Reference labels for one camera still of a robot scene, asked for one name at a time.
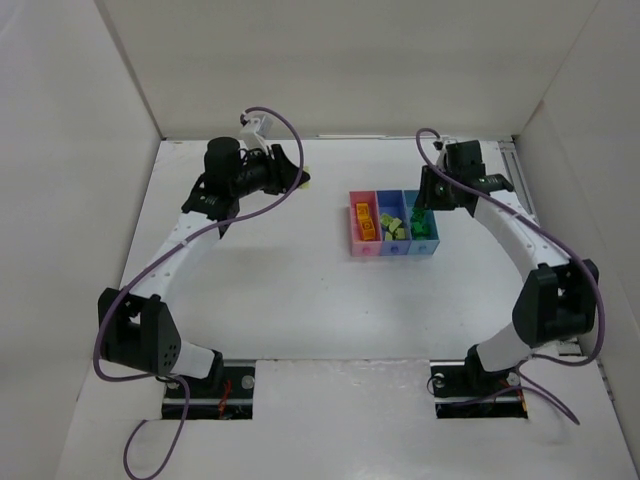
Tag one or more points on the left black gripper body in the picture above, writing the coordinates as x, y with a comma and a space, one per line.
278, 167

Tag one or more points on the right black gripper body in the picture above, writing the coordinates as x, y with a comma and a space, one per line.
430, 187

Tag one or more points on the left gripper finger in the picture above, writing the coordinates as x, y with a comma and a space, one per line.
290, 182
282, 163

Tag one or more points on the dark green lego brick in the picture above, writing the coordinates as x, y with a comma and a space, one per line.
418, 216

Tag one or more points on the dark green wedge lego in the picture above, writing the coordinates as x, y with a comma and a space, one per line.
420, 231

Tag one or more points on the light yellow lego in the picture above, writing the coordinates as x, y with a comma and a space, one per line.
396, 231

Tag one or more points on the lime yellow lego brick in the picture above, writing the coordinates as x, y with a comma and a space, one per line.
386, 220

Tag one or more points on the orange rounded lego brick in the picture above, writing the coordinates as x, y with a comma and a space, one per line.
367, 230

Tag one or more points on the orange striped lego brick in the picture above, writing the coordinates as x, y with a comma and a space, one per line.
362, 210

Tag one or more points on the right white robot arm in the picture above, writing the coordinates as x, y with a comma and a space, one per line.
505, 350

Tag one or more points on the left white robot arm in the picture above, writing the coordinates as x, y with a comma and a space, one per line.
136, 326

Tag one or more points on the purple plastic bin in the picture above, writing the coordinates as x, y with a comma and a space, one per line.
391, 202

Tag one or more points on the light blue plastic bin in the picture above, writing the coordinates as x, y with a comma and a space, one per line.
426, 247

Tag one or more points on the pink plastic bin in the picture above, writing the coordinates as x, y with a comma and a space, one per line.
361, 248

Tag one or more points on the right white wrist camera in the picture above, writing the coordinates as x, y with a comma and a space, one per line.
441, 142

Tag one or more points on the aluminium rail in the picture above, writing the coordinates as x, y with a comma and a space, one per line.
541, 313

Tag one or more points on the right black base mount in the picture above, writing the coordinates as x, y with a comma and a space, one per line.
462, 390

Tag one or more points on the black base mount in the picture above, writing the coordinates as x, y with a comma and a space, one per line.
230, 398
462, 390

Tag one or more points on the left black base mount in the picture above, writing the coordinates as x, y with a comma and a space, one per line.
230, 398

